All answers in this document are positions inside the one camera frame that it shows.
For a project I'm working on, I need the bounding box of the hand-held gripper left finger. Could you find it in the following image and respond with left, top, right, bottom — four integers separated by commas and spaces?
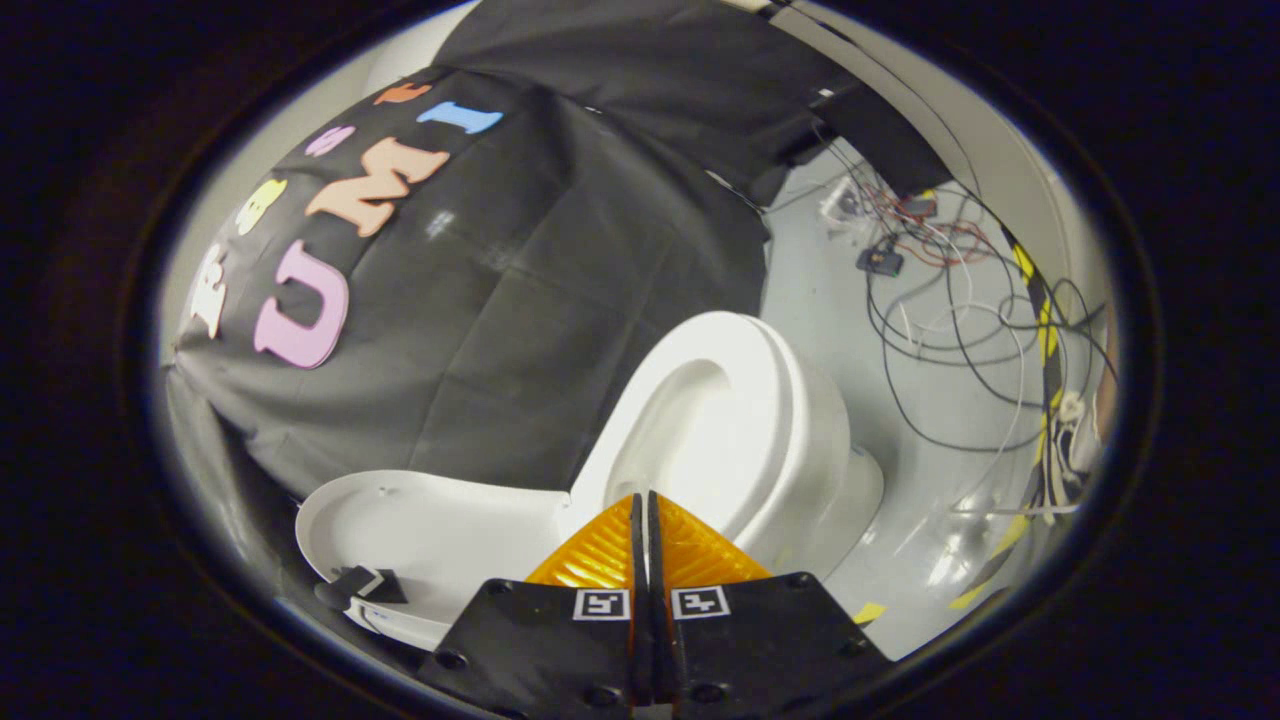
418, 492, 651, 713

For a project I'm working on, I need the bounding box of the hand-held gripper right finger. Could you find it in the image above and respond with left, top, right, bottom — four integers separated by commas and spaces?
648, 491, 891, 713

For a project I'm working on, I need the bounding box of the white toilet bowl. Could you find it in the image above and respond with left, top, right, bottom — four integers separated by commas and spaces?
568, 310, 886, 581

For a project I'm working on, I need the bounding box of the black backdrop cloth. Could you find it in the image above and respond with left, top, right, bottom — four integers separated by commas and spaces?
165, 0, 951, 601

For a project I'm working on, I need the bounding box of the yellow black striped floor tape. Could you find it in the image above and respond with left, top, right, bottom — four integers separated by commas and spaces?
948, 228, 1069, 611

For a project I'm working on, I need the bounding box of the tangle of floor cables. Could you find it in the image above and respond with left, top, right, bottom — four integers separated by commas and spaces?
800, 150, 1117, 521

